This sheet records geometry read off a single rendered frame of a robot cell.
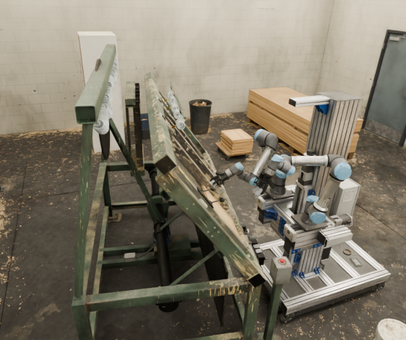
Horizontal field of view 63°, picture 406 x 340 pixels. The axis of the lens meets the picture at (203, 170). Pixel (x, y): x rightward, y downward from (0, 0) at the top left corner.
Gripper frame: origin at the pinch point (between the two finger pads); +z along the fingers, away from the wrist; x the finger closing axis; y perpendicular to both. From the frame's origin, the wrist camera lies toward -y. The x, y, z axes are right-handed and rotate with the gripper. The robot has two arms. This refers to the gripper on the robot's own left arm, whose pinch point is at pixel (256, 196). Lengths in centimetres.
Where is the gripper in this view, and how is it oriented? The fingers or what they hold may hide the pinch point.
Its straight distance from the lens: 259.3
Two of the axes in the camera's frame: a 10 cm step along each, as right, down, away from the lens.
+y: -8.2, -3.0, -5.0
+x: 3.4, 4.5, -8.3
